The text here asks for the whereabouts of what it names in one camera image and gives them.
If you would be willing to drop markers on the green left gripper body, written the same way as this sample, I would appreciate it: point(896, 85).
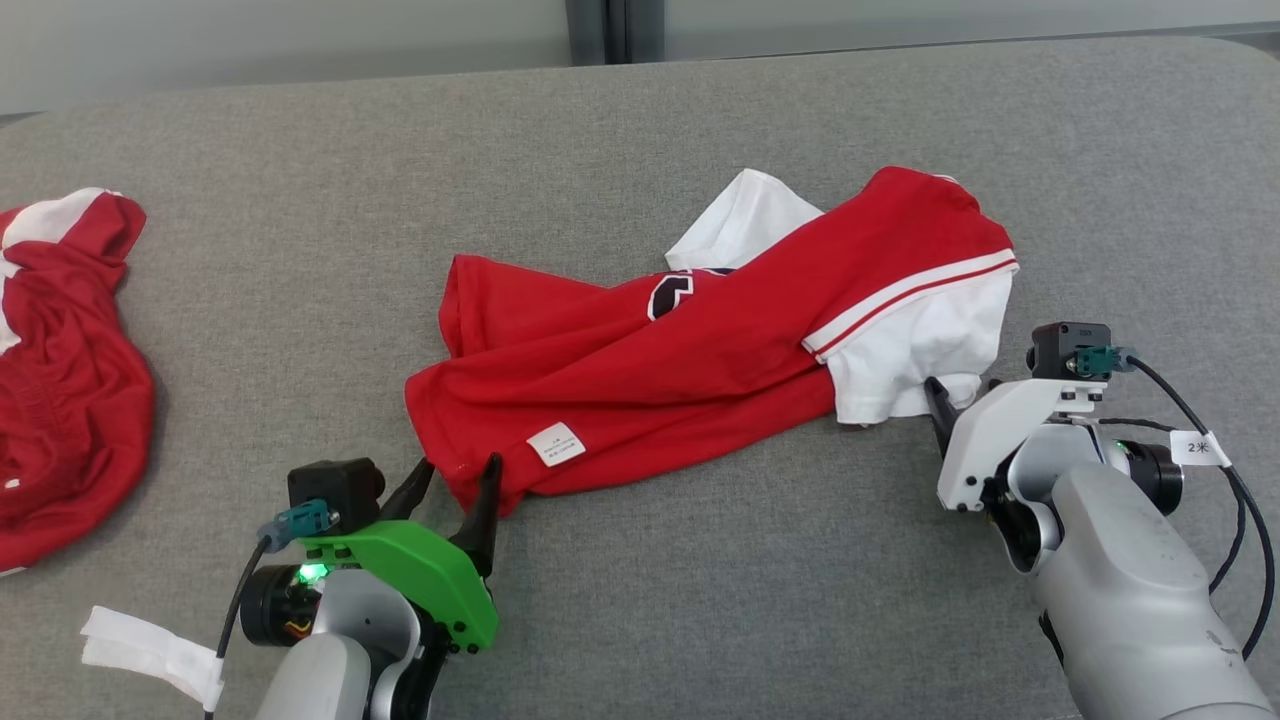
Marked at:
point(430, 575)

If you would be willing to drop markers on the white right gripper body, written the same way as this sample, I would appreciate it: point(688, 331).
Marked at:
point(985, 440)

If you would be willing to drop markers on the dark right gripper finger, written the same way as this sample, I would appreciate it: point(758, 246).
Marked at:
point(942, 415)

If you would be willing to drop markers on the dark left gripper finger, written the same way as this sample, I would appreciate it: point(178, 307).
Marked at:
point(408, 500)
point(482, 530)

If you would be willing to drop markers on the red white jersey shirt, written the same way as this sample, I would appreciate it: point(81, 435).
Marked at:
point(650, 380)

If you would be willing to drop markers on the red white shorts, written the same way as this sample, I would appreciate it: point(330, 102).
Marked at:
point(70, 400)

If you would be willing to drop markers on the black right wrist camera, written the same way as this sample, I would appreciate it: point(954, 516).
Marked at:
point(1060, 350)

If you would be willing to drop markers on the grey metal partition post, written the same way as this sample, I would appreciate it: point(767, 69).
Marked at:
point(645, 30)
point(585, 30)

